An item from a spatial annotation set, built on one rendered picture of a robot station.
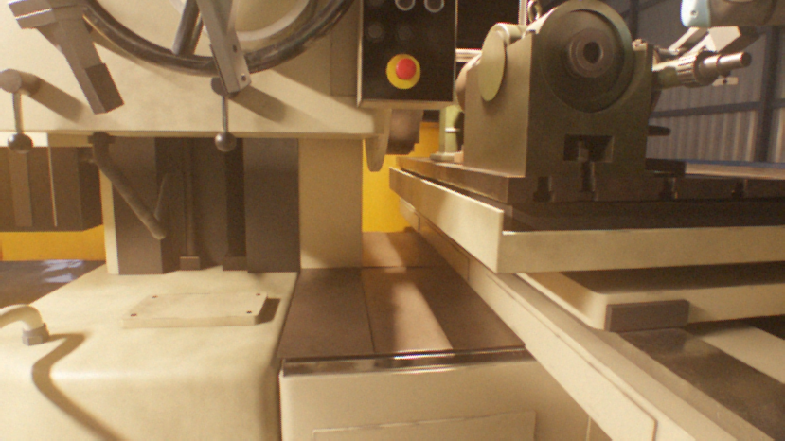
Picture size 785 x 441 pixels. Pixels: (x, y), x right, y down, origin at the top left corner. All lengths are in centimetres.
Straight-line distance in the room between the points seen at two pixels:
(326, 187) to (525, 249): 88
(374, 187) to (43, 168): 217
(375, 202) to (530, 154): 257
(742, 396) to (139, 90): 100
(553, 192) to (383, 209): 257
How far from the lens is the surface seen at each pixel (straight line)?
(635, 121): 78
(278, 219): 140
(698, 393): 69
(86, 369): 103
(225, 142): 69
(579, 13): 78
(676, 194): 84
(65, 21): 44
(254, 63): 49
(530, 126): 67
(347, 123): 72
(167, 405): 98
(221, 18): 36
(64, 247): 384
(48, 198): 168
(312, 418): 95
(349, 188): 138
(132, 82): 80
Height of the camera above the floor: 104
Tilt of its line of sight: 7 degrees down
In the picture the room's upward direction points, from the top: 1 degrees clockwise
